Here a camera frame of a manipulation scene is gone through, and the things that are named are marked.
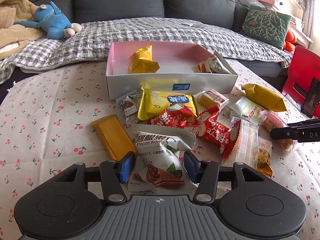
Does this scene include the orange wafer bar wrapper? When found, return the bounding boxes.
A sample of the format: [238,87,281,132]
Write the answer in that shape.
[91,114,137,161]

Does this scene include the white pecan kernel packet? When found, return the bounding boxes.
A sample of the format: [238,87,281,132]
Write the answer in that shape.
[127,128,196,194]

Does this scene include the pink snack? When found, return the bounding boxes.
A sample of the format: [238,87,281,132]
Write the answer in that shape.
[259,110,296,152]

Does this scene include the large red snack packet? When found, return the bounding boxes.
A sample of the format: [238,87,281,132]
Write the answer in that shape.
[185,106,241,158]

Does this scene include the clear rice cracker packet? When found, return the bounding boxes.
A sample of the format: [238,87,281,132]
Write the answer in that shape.
[221,117,258,169]

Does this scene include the small red snack packet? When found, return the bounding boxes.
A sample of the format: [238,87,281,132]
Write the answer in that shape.
[149,103,196,128]

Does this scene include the yellow orange small snack packet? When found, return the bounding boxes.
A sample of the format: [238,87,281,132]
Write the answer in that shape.
[257,137,273,178]

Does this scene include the yellow cracker pack blue label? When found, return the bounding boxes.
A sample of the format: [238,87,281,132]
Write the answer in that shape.
[137,87,198,121]

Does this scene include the silver truffle chocolate packet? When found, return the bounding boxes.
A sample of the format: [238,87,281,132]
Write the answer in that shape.
[116,90,139,126]

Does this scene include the pale yellow white cake packet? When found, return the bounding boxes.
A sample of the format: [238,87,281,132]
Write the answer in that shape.
[227,96,263,125]

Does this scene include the large yellow waffle snack bag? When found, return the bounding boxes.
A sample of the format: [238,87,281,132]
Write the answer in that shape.
[127,45,160,74]

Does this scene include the white nut triangle packet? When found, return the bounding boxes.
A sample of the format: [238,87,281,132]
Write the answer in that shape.
[191,51,232,75]

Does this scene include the red plastic chair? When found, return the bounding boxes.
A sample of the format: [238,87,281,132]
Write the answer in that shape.
[281,46,319,118]

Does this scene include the pink and white cardboard box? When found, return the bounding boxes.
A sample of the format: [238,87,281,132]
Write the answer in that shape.
[106,41,238,100]

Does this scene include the green patterned cushion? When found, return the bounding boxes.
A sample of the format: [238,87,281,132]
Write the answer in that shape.
[241,4,292,50]

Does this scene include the grey checked sofa cover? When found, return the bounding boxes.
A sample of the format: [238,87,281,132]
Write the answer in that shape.
[1,17,292,83]

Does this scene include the white paper on sofa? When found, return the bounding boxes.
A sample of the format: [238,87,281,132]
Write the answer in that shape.
[189,23,207,28]

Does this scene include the dark grey sofa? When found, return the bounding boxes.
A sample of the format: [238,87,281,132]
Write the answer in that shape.
[0,0,288,98]

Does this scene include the blue plush toy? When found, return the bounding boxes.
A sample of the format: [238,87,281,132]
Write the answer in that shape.
[14,2,82,40]

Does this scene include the beige quilted blanket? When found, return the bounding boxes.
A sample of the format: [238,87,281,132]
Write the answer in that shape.
[1,0,46,59]

